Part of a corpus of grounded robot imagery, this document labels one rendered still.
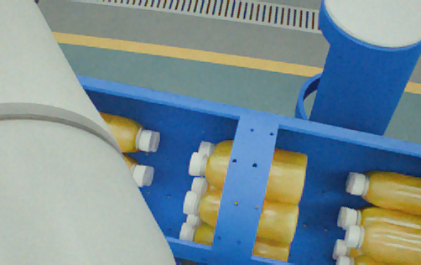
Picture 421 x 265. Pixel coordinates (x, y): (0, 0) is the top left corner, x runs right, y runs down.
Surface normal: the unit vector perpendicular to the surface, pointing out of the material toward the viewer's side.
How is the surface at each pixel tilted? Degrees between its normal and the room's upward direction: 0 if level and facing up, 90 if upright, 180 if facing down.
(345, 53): 90
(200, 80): 0
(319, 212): 25
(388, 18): 0
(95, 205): 39
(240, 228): 54
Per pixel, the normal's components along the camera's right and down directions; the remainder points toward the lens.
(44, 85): 0.44, -0.81
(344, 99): -0.43, 0.73
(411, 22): 0.04, -0.57
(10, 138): 0.21, -0.75
